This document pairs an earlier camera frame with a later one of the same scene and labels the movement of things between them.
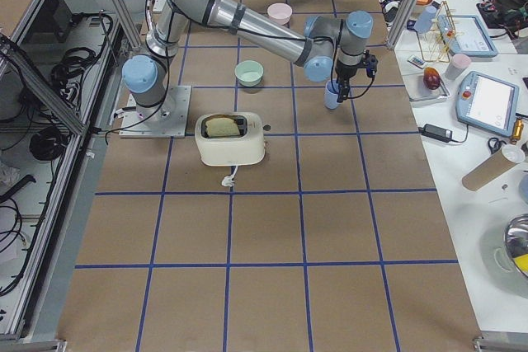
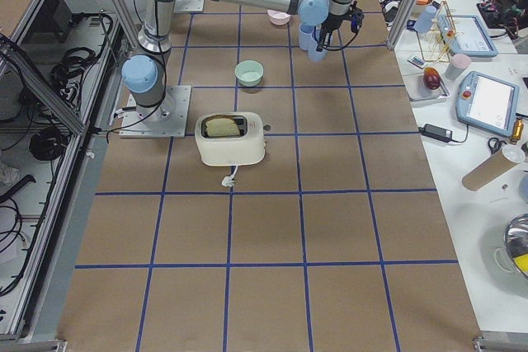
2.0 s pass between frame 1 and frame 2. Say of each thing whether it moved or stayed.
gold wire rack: stayed
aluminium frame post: stayed
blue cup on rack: stayed
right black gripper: moved
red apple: stayed
